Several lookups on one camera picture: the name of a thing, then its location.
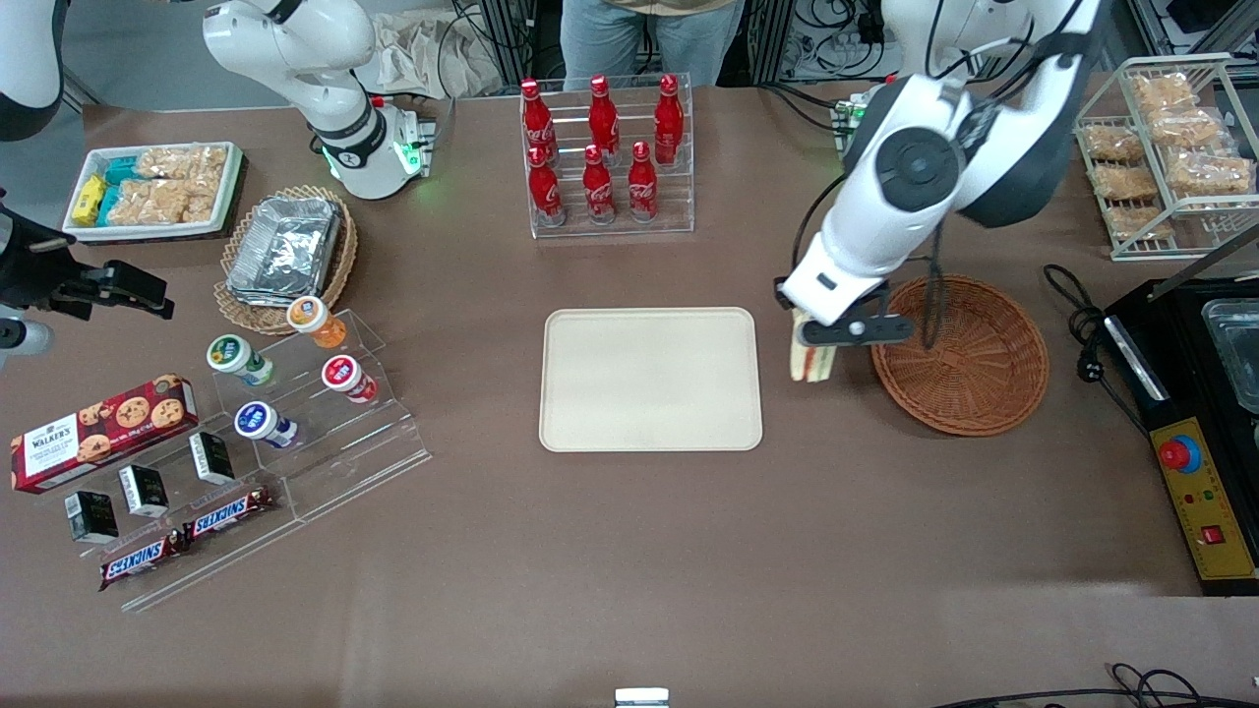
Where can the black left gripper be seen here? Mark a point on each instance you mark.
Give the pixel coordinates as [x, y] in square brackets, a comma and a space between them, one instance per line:
[783, 300]

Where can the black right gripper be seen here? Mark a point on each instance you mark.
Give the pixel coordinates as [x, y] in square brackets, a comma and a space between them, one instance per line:
[39, 267]

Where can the triangular sandwich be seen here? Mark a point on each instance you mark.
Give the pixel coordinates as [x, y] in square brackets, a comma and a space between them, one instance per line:
[814, 362]

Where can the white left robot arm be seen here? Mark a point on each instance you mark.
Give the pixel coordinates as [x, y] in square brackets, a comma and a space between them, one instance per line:
[885, 226]

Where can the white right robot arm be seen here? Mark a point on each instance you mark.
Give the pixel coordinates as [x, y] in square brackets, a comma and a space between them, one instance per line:
[295, 49]

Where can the white rectangular snack tray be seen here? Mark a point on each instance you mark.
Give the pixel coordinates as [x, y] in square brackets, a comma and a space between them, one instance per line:
[148, 232]

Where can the silver foil tray stack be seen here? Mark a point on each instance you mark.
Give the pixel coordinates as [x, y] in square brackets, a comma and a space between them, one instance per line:
[285, 246]

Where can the cream plastic tray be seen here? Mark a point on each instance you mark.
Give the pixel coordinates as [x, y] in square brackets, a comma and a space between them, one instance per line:
[649, 379]

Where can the light woven wicker basket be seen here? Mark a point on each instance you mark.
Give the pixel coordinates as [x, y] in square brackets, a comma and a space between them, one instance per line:
[339, 270]

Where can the brown round wicker basket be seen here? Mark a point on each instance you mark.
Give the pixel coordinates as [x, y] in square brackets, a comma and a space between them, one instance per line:
[984, 374]

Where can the teal snack packet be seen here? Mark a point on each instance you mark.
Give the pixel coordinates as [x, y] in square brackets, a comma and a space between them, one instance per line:
[120, 169]
[108, 205]

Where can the clear rice cracker packet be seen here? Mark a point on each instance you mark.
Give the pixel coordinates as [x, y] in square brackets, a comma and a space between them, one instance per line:
[162, 202]
[182, 162]

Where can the yellow snack packet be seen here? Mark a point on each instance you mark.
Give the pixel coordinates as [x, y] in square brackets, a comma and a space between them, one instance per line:
[89, 200]

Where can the green lid yogurt cup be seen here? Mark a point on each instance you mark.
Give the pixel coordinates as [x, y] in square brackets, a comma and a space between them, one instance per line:
[234, 356]

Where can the red Walkers cookie box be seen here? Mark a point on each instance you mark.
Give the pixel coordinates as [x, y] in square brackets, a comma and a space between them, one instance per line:
[98, 433]

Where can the orange lid yogurt cup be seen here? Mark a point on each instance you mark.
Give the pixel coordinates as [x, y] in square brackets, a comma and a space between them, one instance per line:
[313, 320]

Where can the red cola bottle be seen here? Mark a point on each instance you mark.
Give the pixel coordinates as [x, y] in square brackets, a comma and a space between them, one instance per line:
[535, 123]
[544, 192]
[597, 189]
[642, 187]
[669, 118]
[602, 118]

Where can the blue lid yogurt cup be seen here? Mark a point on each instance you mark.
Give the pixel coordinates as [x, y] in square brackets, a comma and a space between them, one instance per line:
[261, 423]

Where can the small black box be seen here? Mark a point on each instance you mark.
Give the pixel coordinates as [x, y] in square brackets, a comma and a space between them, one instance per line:
[91, 516]
[144, 490]
[211, 457]

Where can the clear acrylic bottle rack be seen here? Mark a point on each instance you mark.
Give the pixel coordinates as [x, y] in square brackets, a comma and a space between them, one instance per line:
[610, 221]

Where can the red lid yogurt cup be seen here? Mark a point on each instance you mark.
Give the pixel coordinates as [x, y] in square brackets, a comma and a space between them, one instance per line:
[344, 377]

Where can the Snickers chocolate bar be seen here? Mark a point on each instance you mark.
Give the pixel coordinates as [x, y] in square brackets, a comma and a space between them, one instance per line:
[228, 513]
[138, 560]

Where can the clear acrylic yogurt step stand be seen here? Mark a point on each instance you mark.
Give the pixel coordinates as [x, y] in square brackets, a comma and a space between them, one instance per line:
[344, 452]

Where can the clear acrylic snack step stand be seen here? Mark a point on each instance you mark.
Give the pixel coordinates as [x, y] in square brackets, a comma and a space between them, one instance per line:
[226, 560]

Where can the person in jeans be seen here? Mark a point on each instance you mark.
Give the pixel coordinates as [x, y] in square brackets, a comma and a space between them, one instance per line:
[629, 34]

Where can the clear bagged pastry packet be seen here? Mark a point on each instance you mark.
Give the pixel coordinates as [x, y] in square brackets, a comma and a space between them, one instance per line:
[1164, 91]
[1124, 182]
[1139, 223]
[1114, 145]
[1210, 172]
[1185, 128]

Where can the crumpled beige bag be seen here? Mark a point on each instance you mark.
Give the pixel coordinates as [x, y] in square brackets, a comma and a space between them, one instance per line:
[423, 59]

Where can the black table appliance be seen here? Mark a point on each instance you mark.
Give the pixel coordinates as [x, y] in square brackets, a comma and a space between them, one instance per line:
[1170, 364]

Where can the grey metal bar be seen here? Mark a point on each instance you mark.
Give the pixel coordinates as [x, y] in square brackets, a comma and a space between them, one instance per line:
[1205, 264]

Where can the red emergency stop button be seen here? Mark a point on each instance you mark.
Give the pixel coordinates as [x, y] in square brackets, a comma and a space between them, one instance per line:
[1179, 453]

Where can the clear glass container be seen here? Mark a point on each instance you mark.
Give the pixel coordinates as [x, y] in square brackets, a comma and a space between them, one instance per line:
[1237, 354]

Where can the yellow control panel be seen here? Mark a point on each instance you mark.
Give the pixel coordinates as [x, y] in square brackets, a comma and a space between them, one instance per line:
[1205, 501]

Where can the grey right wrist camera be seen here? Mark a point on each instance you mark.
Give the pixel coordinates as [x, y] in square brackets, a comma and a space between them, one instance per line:
[22, 337]

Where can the small white edge bracket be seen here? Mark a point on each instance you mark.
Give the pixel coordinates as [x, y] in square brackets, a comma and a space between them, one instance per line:
[641, 698]

